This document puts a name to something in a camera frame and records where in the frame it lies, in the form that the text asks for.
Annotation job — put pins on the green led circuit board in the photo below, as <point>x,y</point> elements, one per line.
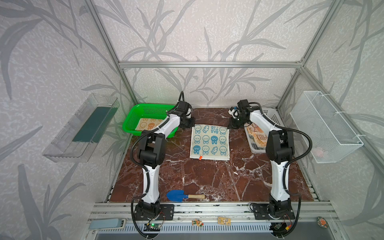
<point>152,227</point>

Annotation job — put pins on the blue trowel wooden handle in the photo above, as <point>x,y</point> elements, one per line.
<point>179,196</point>

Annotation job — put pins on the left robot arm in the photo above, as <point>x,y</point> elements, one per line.
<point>149,151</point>

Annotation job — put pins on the round orange gadget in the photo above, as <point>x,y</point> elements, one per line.
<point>322,223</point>

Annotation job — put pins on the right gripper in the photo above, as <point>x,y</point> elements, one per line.
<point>236,121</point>

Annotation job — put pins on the pink object in wire basket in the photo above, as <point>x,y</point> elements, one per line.
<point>318,152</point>

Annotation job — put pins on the orange patterned towel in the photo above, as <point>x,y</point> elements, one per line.
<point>258,136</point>
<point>147,124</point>

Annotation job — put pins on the small orange green trinket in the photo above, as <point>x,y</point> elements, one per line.
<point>197,223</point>

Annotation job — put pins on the grey flat device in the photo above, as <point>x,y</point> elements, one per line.
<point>107,224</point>

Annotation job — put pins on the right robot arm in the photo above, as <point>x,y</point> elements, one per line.
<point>280,167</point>

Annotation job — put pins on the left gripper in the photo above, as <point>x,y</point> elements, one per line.
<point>187,122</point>

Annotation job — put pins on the green plastic basket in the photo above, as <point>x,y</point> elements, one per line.
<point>144,117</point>

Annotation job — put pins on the white wire wall basket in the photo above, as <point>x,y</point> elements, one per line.
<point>315,115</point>

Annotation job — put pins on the white plastic basket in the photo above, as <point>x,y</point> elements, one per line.
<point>279,139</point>

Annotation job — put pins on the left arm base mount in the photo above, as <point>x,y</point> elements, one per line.
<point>160,212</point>

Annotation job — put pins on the blue patterned towel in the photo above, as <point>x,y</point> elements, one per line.
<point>210,142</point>

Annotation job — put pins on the right controller board with wires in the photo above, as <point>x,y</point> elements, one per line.
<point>280,229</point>

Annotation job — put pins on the small yellow circuit board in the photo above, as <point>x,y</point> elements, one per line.
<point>224,221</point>

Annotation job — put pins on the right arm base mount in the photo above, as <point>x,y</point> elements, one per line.
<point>271,211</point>

